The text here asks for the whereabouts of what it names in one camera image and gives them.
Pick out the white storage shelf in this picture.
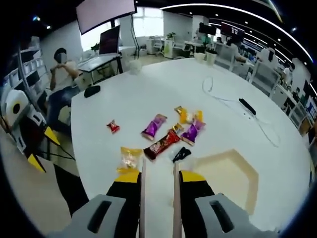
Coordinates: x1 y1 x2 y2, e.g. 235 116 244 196
13 37 48 97

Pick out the purple food packet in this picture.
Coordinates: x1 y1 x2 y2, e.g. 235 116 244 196
141 114 168 142
180 119 207 146

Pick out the cream hexagonal container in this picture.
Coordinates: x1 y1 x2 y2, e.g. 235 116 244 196
188 148 260 215

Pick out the small red food candy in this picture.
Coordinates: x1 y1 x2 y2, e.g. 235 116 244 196
106 119 121 134

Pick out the small side desk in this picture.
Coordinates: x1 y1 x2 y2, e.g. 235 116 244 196
78 53 124 86

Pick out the tall lidded drink cup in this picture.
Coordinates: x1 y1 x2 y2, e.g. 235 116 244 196
205 49 218 65

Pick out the dark red food bar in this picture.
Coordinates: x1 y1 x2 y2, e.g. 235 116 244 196
143 130 180 162

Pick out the patterned white paper cup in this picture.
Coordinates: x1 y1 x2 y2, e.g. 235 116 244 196
128 60 143 75

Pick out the large display screen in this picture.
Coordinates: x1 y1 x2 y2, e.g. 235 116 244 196
76 0 138 35

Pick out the yellow food packet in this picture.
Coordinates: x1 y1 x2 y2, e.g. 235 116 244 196
179 110 204 125
116 146 144 176

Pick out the small black food snack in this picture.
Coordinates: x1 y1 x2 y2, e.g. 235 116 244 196
172 146 192 164

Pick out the black slim device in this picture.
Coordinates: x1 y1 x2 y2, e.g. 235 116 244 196
238 98 258 117

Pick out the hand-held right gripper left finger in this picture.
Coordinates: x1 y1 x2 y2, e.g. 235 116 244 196
47 171 143 238

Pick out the dark computer monitor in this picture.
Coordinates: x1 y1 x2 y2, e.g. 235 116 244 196
99 25 121 56

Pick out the red wall screen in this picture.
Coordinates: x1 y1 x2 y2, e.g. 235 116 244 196
221 23 246 37

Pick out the black monitor on tripod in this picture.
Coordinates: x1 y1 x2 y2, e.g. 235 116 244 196
199 22 217 35

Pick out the black oval pouch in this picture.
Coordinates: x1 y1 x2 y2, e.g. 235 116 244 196
83 85 101 98

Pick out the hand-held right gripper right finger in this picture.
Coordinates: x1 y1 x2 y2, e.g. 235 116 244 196
178 170 279 238

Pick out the white office chair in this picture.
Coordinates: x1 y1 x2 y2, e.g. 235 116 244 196
251 60 281 98

